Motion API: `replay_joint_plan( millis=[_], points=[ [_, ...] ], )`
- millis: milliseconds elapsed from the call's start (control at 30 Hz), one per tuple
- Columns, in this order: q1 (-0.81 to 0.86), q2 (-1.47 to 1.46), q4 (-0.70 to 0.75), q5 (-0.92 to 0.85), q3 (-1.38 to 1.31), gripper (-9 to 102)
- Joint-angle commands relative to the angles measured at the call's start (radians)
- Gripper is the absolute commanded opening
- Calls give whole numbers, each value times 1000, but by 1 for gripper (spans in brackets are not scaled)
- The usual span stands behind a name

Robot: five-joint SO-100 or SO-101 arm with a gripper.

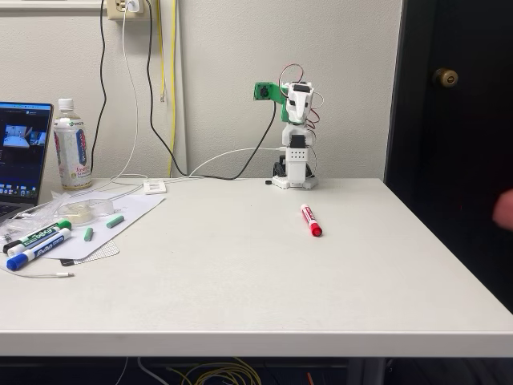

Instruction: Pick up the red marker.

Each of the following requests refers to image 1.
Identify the green camera circuit board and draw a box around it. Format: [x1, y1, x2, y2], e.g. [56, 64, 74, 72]
[253, 81, 276, 102]

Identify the brass door knob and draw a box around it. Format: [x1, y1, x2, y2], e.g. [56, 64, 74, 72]
[431, 67, 459, 90]

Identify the white adapter hub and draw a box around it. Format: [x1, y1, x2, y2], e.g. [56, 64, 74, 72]
[143, 179, 169, 196]

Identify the person's hand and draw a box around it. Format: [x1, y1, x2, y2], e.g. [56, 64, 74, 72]
[491, 189, 513, 231]

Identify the yellow cable coil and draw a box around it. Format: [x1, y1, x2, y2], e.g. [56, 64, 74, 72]
[165, 356, 262, 385]

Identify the beige wall outlet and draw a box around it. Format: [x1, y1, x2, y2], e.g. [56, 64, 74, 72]
[106, 0, 158, 22]

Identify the blue Expo marker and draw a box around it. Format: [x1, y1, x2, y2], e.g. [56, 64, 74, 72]
[6, 227, 75, 273]

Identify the thin black power cable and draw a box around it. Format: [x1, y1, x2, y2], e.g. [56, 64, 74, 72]
[89, 0, 109, 180]

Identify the thick black camera cable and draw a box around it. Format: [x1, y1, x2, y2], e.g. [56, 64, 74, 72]
[145, 0, 280, 181]

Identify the white cable with connector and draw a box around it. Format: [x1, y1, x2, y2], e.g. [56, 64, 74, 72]
[0, 263, 76, 280]

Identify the white paper sheet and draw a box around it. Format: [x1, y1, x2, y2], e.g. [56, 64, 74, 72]
[36, 190, 168, 264]

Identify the clear round tape container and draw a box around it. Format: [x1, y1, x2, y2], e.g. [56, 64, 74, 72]
[58, 198, 115, 224]

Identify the white cable to robot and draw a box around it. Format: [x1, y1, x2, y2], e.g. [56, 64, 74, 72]
[164, 145, 287, 185]

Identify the clear plastic bag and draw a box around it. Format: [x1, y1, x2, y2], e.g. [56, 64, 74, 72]
[0, 191, 74, 242]

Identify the white charger cable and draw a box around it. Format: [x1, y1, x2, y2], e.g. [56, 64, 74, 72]
[70, 9, 150, 201]

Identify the green printed camera mount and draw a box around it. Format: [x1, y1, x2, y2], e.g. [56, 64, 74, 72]
[272, 82, 291, 123]

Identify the green Expo marker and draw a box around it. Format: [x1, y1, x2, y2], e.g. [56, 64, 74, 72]
[7, 218, 74, 257]

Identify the red Expo marker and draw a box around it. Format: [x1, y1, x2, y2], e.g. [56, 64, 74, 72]
[300, 203, 324, 238]

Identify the open laptop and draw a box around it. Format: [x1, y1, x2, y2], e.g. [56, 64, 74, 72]
[0, 101, 55, 225]

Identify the plastic tea bottle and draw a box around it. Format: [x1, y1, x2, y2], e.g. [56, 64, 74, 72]
[53, 98, 94, 191]

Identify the dark door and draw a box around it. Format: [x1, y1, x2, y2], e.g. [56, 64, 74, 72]
[383, 0, 513, 314]

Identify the long yellow cable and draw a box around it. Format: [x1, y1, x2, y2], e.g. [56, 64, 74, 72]
[168, 0, 178, 178]

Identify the red black servo wire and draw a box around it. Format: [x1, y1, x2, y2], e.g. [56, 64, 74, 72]
[279, 63, 323, 130]

